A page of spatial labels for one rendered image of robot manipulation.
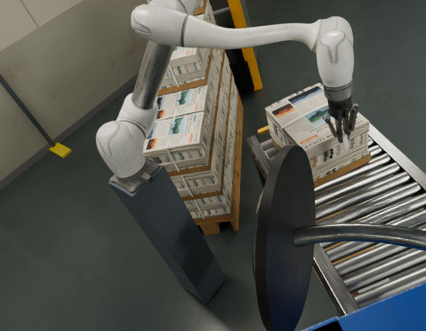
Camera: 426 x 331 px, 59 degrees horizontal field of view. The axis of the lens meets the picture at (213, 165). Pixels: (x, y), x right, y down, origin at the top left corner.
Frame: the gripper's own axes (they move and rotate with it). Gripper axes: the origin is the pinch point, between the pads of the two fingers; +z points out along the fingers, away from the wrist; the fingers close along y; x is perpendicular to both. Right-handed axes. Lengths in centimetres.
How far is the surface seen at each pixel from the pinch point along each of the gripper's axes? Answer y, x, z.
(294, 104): 3.6, -37.9, 4.1
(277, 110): 11.5, -38.7, 4.0
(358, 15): -162, -283, 107
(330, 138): 1.4, -8.4, 4.2
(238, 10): -22, -222, 26
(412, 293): 29, 78, -48
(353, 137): -8.2, -9.2, 9.4
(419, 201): -18.6, 17.3, 27.8
